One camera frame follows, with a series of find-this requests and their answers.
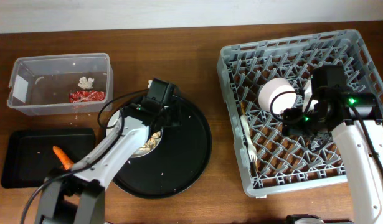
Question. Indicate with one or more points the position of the clear plastic bin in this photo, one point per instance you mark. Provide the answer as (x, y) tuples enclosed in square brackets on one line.
[(41, 85)]

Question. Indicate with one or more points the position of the wooden chopstick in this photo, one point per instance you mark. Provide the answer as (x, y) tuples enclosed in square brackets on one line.
[(244, 113)]

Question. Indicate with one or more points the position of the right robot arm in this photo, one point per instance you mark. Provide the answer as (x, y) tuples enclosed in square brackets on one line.
[(354, 121)]

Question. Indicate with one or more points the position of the red snack wrapper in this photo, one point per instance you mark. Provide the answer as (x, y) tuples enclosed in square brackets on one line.
[(86, 96)]

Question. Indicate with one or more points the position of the black rectangular tray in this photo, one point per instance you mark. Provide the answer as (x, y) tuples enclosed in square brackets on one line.
[(30, 156)]

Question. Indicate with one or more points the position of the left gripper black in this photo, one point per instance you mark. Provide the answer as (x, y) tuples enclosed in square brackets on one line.
[(176, 116)]

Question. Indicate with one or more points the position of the grey plate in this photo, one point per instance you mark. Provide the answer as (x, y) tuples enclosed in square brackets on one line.
[(112, 121)]

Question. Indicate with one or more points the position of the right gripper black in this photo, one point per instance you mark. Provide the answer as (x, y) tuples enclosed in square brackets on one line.
[(291, 121)]

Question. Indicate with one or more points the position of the pink saucer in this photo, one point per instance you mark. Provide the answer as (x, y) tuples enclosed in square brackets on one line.
[(273, 88)]

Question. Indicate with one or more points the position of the round black tray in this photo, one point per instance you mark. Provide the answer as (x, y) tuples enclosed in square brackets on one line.
[(175, 163)]

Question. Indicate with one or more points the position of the grey dishwasher rack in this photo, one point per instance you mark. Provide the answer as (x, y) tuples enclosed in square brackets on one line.
[(284, 163)]

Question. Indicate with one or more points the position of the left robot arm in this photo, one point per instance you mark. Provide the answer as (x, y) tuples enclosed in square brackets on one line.
[(78, 195)]

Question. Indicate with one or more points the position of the orange carrot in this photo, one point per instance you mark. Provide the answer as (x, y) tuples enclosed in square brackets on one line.
[(64, 159)]

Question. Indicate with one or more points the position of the white plastic fork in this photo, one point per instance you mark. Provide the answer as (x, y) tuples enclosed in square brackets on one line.
[(252, 152)]

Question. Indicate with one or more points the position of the crumpled white tissue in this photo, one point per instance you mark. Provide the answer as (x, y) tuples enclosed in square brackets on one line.
[(86, 83)]

